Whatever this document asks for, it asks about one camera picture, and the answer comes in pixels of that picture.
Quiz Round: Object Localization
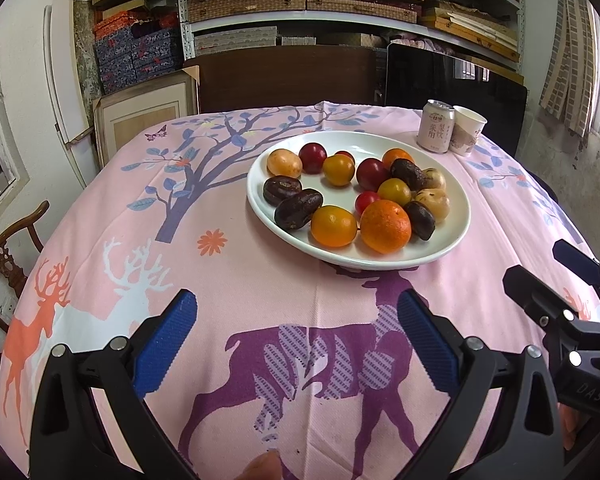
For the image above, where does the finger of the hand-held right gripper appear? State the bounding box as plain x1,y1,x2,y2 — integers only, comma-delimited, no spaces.
502,265,581,329
552,239,600,286

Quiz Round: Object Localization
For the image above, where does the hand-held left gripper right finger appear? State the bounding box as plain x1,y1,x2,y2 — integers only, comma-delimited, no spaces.
396,288,566,480

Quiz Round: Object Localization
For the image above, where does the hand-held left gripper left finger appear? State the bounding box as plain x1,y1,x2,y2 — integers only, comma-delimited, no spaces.
28,288,201,480

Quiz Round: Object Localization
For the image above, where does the dark purple passion fruit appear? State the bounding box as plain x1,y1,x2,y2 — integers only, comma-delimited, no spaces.
404,201,437,241
274,188,324,231
390,158,428,192
263,175,303,206

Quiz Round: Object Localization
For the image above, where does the orange mandarin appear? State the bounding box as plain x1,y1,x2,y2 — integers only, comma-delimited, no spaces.
360,199,412,255
381,147,415,171

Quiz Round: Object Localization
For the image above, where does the yellow passion fruit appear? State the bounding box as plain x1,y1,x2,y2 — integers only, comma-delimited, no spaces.
412,188,451,223
266,150,303,179
421,167,447,192

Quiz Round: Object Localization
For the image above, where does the yellow tomato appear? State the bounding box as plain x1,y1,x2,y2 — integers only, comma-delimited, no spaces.
322,154,356,187
377,178,412,207
310,205,358,248

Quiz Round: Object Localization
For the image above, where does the white plate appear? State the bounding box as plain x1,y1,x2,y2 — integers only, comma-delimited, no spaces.
246,131,472,272

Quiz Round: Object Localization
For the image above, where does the red plum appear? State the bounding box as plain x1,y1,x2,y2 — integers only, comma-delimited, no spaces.
355,158,392,192
298,142,328,175

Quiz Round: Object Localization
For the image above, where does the person's right hand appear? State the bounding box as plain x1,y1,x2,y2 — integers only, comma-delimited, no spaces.
560,400,588,453

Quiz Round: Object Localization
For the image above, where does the person's left hand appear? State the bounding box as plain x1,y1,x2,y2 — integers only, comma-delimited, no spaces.
242,450,282,480

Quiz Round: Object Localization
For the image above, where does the pink printed tablecloth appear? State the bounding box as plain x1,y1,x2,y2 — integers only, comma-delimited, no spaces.
0,101,600,480

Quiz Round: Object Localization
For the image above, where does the white paper cup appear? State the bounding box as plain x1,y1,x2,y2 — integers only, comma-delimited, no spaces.
449,105,488,157

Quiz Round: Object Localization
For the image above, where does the carved wooden chair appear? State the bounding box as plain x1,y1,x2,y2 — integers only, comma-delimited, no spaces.
0,200,51,416

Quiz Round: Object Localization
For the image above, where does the pink drink can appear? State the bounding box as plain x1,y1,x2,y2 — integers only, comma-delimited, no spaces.
416,99,456,154

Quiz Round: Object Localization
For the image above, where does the brick pattern curtain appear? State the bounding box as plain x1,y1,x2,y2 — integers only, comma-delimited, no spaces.
539,0,598,138

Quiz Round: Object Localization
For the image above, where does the framed picture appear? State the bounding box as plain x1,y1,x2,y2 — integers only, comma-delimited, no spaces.
92,71,201,171

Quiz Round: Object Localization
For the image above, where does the black flat screen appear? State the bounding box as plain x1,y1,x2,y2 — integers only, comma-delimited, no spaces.
384,41,528,158

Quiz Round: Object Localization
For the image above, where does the pink cloth bundle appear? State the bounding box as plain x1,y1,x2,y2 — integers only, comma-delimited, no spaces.
390,30,456,51

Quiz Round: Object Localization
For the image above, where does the stack of blue patterned boxes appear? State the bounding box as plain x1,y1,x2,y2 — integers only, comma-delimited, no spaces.
94,25,183,96

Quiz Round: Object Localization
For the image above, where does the dark brown wooden board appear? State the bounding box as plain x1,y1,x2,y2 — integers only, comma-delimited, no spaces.
182,44,388,113

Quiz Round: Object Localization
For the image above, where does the white board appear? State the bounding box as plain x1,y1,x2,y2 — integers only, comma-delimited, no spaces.
43,0,98,146

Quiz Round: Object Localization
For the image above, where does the marble slab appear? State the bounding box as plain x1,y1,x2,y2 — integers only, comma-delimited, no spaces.
71,0,103,98

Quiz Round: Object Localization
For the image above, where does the stack of grey patterned boxes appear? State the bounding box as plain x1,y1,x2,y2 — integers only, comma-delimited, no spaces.
194,27,316,56

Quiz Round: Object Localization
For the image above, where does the orange patterned box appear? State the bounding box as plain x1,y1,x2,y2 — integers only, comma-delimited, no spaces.
92,7,178,38

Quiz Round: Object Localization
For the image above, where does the white metal shelf rack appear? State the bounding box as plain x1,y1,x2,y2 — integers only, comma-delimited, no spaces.
177,0,526,73

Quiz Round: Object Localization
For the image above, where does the stack of woven boxes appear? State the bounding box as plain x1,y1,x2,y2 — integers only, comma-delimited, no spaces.
187,0,523,61

